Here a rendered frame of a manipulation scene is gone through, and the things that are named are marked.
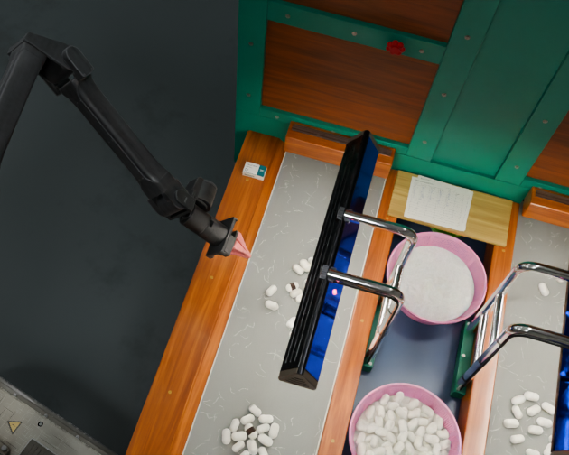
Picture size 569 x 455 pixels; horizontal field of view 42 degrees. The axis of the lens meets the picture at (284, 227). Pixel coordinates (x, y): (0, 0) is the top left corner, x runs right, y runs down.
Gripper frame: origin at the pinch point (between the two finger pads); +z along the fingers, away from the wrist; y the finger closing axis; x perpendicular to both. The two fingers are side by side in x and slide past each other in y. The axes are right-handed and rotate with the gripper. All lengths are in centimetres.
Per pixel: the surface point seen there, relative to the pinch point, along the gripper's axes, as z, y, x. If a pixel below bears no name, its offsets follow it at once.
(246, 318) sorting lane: 10.7, -10.9, 7.4
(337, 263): 1.9, -7.4, -31.9
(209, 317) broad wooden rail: 2.6, -14.5, 10.8
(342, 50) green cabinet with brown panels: -12, 45, -29
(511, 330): 32, -11, -56
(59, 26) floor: -41, 125, 144
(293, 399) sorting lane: 24.1, -27.5, -3.4
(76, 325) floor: 9, -2, 104
